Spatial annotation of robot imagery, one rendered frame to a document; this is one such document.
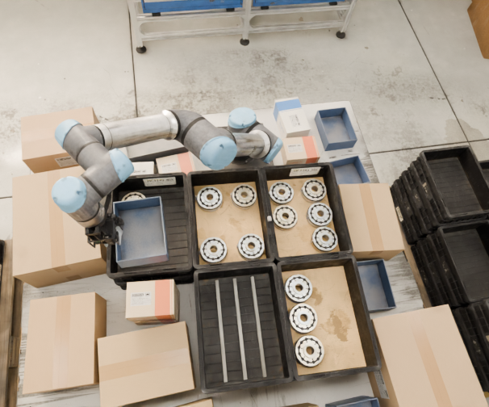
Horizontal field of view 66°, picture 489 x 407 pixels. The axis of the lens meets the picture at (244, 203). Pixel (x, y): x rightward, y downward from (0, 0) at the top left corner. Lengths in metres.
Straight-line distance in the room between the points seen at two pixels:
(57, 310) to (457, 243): 1.97
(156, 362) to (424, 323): 0.95
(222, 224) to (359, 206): 0.57
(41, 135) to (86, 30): 1.84
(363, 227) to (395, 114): 1.71
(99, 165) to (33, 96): 2.28
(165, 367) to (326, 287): 0.65
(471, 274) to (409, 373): 0.98
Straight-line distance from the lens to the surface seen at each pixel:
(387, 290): 1.71
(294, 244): 1.54
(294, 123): 1.87
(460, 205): 2.35
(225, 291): 1.46
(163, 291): 1.38
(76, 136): 1.03
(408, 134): 3.13
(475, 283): 2.36
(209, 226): 1.53
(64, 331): 1.50
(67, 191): 0.94
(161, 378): 1.41
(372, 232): 1.62
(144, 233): 1.29
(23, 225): 1.62
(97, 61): 3.30
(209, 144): 1.19
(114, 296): 1.64
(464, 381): 1.60
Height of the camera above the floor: 2.26
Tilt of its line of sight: 65 degrees down
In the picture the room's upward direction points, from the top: 10 degrees clockwise
